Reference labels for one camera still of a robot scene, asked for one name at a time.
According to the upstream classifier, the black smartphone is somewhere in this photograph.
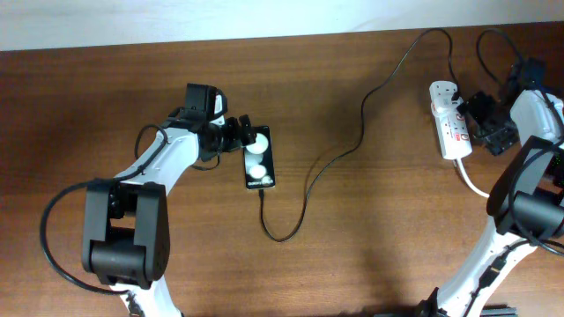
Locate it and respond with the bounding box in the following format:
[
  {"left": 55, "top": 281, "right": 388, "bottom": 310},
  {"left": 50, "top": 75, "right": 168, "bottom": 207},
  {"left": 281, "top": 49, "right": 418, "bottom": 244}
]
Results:
[{"left": 243, "top": 126, "right": 276, "bottom": 190}]

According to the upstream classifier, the black charging cable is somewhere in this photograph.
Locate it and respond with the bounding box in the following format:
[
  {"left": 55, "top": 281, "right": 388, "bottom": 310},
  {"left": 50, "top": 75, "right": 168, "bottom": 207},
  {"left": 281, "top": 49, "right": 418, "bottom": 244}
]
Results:
[{"left": 257, "top": 27, "right": 461, "bottom": 243}]

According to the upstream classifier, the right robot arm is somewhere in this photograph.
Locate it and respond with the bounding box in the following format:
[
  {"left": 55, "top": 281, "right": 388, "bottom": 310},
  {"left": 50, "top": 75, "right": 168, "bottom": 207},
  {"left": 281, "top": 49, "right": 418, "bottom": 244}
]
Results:
[{"left": 413, "top": 58, "right": 563, "bottom": 316}]

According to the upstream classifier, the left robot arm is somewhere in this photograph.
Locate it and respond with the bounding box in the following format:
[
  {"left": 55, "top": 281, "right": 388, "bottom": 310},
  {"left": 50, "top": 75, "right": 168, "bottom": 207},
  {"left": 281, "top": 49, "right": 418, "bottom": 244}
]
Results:
[{"left": 81, "top": 84, "right": 256, "bottom": 316}]

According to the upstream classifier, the white USB charger plug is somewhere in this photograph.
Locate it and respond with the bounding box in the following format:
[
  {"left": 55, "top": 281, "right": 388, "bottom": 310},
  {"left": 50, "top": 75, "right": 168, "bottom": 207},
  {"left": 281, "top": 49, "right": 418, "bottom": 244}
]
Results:
[{"left": 431, "top": 93, "right": 463, "bottom": 117}]

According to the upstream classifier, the white power strip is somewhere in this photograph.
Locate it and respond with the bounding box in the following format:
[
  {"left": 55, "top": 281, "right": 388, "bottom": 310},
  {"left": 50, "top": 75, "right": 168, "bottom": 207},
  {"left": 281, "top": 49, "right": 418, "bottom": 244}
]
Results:
[{"left": 429, "top": 81, "right": 472, "bottom": 160}]

